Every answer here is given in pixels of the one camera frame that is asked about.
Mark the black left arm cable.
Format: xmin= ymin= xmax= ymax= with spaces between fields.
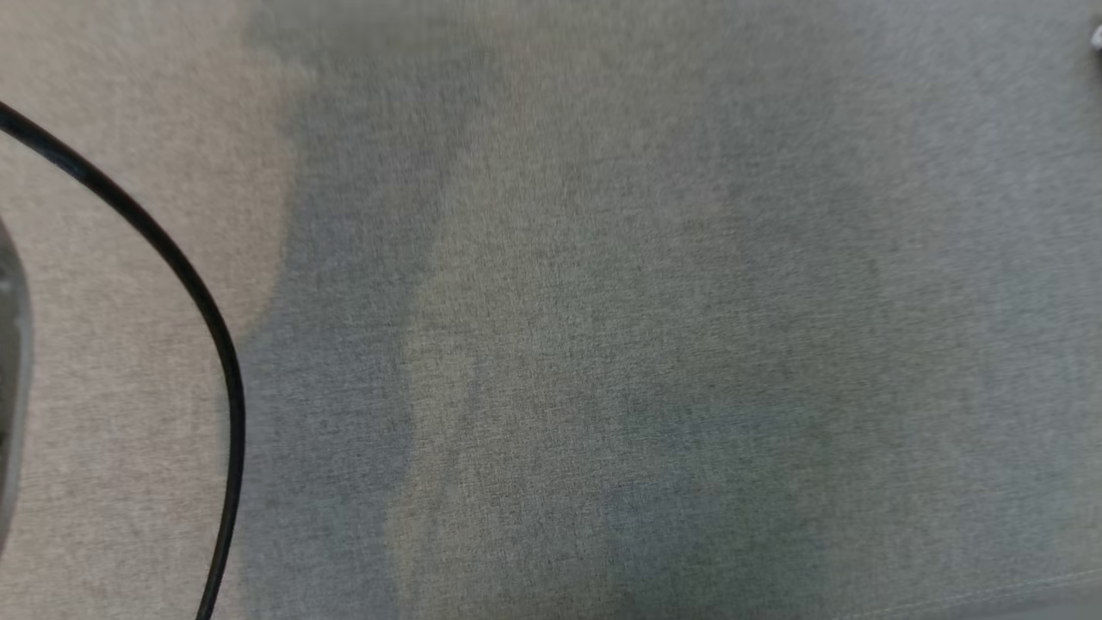
xmin=0 ymin=102 xmax=248 ymax=620

